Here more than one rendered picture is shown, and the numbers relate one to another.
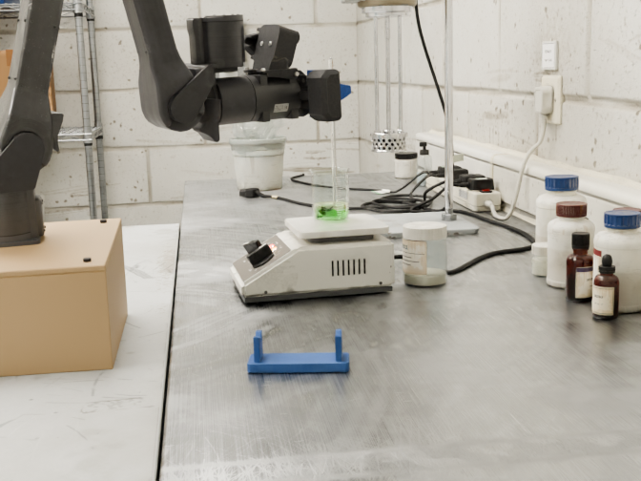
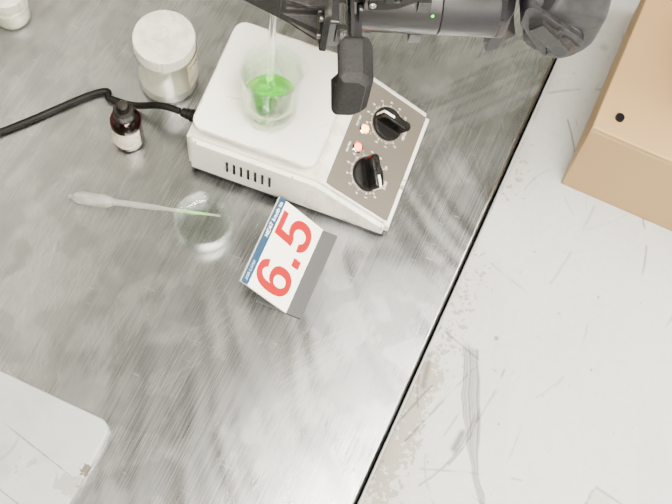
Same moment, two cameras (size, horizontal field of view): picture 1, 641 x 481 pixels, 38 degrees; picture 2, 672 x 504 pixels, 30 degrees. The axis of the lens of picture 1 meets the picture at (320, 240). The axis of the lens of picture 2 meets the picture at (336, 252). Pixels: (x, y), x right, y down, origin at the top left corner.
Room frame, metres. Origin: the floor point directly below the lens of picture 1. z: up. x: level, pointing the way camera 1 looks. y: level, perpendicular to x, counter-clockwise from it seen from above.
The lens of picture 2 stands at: (1.69, 0.27, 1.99)
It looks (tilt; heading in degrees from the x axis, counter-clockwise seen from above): 68 degrees down; 203
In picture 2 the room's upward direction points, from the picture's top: 10 degrees clockwise
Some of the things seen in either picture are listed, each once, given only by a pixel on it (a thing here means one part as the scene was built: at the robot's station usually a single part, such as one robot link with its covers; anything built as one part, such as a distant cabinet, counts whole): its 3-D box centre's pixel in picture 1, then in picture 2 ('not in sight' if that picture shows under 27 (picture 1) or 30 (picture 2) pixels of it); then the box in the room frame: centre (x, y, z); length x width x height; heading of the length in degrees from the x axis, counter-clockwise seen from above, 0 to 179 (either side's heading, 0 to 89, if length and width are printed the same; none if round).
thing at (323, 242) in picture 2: not in sight; (289, 258); (1.32, 0.07, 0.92); 0.09 x 0.06 x 0.04; 10
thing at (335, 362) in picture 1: (298, 350); not in sight; (0.87, 0.02, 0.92); 0.10 x 0.03 x 0.04; 87
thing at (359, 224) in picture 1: (335, 225); (275, 94); (1.21, -0.02, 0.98); 0.12 x 0.12 x 0.01; 12
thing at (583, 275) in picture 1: (580, 266); not in sight; (1.10, -0.32, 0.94); 0.03 x 0.03 x 0.08
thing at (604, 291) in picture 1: (606, 285); not in sight; (1.02, -0.33, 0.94); 0.03 x 0.03 x 0.07
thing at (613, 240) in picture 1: (621, 260); not in sight; (1.07, -0.36, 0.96); 0.06 x 0.06 x 0.11
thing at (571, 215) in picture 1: (570, 243); not in sight; (1.18, -0.33, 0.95); 0.06 x 0.06 x 0.11
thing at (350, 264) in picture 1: (317, 259); (300, 125); (1.20, 0.00, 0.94); 0.22 x 0.13 x 0.08; 102
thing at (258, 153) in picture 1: (258, 145); not in sight; (2.26, 0.15, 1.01); 0.14 x 0.14 x 0.21
